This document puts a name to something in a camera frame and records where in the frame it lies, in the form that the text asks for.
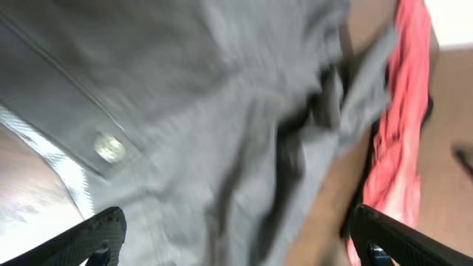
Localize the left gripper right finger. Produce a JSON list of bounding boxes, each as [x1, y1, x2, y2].
[[350, 205, 472, 266]]

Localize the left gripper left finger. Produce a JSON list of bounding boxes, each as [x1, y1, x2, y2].
[[3, 206, 127, 266]]

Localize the grey shorts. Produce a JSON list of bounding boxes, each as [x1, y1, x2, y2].
[[1, 0, 398, 266]]

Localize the red garment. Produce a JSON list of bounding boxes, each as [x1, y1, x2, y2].
[[345, 0, 434, 266]]

